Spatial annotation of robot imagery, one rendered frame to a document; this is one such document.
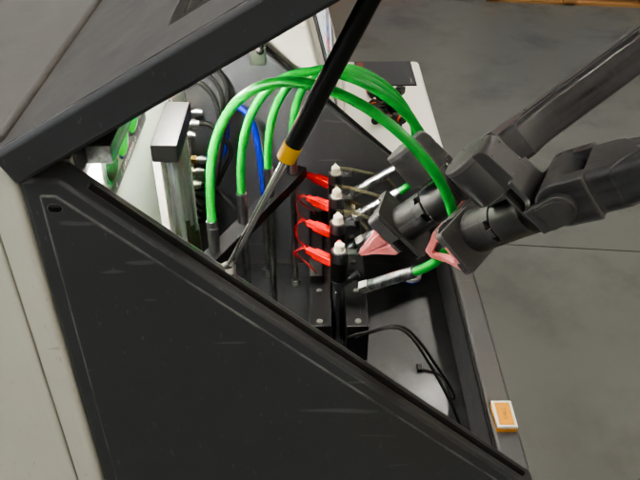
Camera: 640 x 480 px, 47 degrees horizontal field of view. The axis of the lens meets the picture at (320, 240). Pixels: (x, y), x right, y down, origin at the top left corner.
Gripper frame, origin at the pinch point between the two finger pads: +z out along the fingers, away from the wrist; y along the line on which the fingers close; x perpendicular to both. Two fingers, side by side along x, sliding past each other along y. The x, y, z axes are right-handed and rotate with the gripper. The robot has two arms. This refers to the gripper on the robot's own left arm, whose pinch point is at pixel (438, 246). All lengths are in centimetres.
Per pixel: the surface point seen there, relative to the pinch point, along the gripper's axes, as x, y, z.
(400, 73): -21, -79, 75
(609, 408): 102, -79, 95
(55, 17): -54, 20, 4
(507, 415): 27.1, 4.7, 6.8
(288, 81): -30.0, 3.9, -2.6
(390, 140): -11, -48, 56
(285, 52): -38, -22, 31
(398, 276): 0.6, 4.3, 6.4
